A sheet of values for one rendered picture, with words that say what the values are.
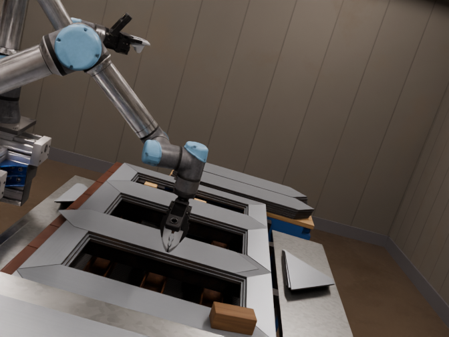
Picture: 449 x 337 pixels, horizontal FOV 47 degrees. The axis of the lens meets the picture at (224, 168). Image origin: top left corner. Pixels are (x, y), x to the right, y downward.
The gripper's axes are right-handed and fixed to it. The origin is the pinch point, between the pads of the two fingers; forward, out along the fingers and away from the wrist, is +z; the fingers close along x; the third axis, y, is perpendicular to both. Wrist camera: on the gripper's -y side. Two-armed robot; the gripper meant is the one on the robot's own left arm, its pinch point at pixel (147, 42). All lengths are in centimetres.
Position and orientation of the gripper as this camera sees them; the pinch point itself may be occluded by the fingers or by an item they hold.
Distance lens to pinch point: 240.9
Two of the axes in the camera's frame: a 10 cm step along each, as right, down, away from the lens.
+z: 8.5, 1.3, 5.2
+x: 4.1, 4.7, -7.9
